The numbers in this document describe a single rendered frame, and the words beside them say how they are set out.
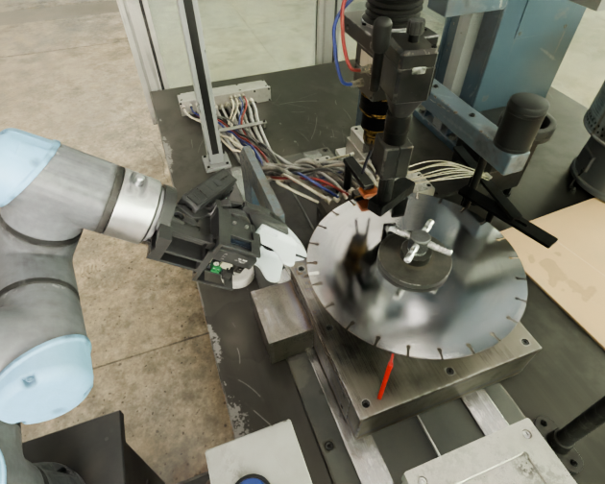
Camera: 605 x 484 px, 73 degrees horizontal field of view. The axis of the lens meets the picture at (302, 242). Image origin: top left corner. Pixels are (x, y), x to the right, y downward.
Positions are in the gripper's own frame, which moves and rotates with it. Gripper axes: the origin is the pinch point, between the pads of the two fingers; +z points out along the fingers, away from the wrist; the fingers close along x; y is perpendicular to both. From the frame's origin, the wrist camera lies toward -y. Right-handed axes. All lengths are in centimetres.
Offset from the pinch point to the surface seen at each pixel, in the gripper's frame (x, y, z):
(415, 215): 7.9, -9.5, 21.1
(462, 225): 12.0, -6.1, 26.8
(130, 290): -119, -76, 7
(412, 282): 5.6, 4.9, 15.7
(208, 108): -15, -57, -6
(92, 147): -142, -192, -23
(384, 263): 3.9, 0.8, 13.3
